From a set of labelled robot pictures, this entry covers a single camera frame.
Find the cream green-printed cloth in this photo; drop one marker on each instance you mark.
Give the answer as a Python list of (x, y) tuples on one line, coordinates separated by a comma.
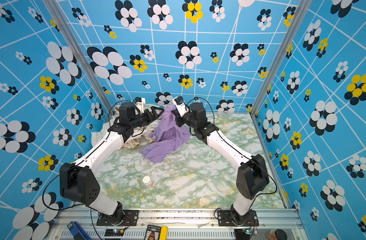
[(141, 136)]

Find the controller board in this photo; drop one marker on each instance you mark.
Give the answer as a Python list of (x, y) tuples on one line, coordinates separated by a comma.
[(114, 233), (242, 234)]

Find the left controller board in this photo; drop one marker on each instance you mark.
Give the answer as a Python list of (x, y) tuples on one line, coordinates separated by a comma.
[(114, 233)]

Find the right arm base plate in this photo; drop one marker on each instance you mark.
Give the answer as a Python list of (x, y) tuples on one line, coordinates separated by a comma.
[(228, 218)]

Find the blue handheld tool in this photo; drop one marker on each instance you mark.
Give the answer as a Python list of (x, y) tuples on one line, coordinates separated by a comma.
[(77, 231)]

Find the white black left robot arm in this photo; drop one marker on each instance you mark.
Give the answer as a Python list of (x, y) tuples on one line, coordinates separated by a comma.
[(78, 181)]

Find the brown black round jar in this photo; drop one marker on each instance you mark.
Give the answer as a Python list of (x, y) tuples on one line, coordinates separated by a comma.
[(276, 234)]

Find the aluminium corner post right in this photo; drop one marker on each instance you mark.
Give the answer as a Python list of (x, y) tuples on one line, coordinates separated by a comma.
[(280, 54)]

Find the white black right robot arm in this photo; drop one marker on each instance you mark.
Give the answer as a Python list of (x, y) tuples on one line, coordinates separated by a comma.
[(252, 176)]

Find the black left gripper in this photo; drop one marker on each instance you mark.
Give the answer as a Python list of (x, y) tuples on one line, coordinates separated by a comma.
[(152, 113)]

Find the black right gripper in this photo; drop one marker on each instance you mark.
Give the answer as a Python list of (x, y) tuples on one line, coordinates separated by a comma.
[(180, 119)]

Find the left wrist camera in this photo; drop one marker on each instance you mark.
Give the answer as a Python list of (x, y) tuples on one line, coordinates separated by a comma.
[(140, 104)]

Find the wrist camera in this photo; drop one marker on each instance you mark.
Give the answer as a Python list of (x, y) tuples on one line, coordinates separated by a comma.
[(140, 104), (180, 105)]

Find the white capped pill bottle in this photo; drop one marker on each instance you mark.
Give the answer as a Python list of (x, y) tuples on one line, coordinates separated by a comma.
[(147, 181)]

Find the aluminium front rail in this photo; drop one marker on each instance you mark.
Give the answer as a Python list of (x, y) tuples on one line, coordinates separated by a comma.
[(183, 224)]

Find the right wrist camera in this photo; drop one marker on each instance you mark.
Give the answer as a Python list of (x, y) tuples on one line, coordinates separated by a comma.
[(180, 105)]

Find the purple printed cloth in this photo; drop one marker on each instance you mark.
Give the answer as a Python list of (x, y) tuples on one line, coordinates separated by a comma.
[(168, 137)]

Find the right controller board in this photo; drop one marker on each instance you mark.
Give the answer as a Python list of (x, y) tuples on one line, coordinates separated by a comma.
[(242, 234)]

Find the aluminium corner post left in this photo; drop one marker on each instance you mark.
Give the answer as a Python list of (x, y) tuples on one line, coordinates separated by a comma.
[(72, 42)]

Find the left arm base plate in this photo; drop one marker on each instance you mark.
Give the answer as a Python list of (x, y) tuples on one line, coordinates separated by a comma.
[(126, 218)]

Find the aluminium corner post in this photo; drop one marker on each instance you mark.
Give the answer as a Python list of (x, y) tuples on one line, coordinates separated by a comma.
[(280, 54), (72, 42)]

